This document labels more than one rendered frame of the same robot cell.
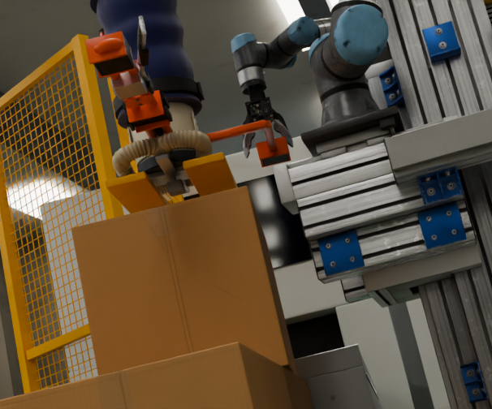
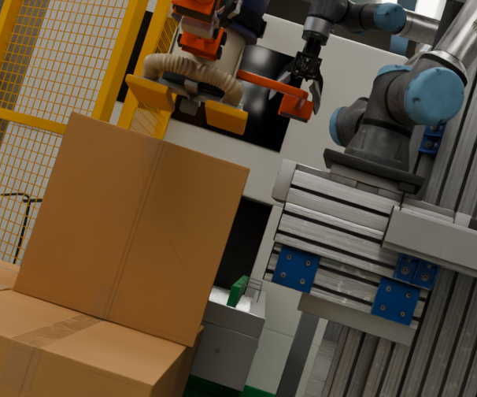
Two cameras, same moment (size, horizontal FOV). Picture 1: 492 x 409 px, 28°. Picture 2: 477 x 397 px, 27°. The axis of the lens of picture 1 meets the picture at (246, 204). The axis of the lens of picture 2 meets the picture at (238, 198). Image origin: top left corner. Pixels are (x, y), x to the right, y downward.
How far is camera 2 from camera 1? 0.42 m
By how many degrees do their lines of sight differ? 12
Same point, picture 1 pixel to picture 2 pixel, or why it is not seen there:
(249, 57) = (327, 9)
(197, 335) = (129, 276)
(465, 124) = (471, 242)
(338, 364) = (238, 325)
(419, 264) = (356, 313)
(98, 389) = (8, 352)
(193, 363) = (103, 380)
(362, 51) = (425, 115)
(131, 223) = (127, 140)
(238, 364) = not seen: outside the picture
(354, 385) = (241, 351)
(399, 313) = not seen: hidden behind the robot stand
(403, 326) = not seen: hidden behind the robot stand
